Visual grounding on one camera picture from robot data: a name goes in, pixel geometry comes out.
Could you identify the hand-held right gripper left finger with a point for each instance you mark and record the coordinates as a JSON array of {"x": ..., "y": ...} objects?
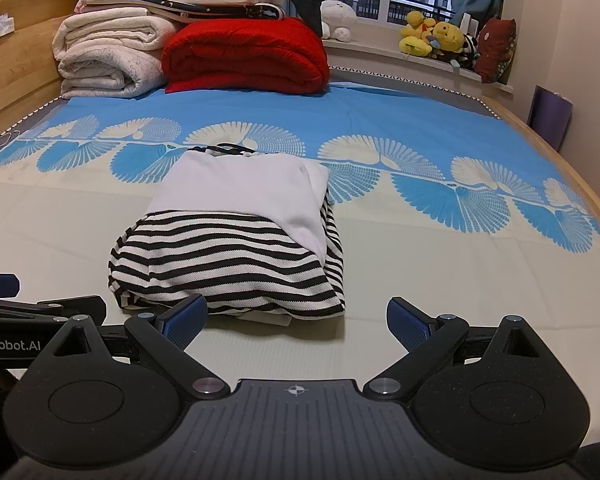
[{"x": 185, "y": 321}]

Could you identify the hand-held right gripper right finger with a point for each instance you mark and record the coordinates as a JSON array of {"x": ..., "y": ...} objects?
[{"x": 407, "y": 322}]

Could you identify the striped top with white vest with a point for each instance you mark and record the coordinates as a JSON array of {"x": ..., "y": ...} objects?
[{"x": 240, "y": 185}]

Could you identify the white fleece folded blanket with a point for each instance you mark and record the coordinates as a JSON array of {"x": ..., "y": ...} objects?
[{"x": 105, "y": 72}]

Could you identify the purple board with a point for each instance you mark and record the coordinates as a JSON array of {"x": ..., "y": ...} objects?
[{"x": 549, "y": 117}]

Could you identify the white window sill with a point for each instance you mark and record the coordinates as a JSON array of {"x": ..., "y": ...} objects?
[{"x": 395, "y": 67}]

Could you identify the red folded blanket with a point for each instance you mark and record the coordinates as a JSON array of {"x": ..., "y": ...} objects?
[{"x": 245, "y": 52}]

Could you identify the black white striped plush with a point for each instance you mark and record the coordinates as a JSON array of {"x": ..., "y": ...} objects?
[{"x": 468, "y": 51}]

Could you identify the cream folded blanket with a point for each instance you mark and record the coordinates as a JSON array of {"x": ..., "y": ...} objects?
[{"x": 110, "y": 27}]

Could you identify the dark red cushion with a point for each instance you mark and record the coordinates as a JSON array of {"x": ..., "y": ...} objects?
[{"x": 496, "y": 50}]

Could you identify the yellow round plush toy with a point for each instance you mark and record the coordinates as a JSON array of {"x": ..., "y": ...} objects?
[{"x": 447, "y": 36}]

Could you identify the yellow duck plush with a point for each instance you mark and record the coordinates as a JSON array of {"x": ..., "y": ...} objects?
[{"x": 416, "y": 32}]

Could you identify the white plush toy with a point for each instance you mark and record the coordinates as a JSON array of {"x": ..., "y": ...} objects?
[{"x": 339, "y": 20}]

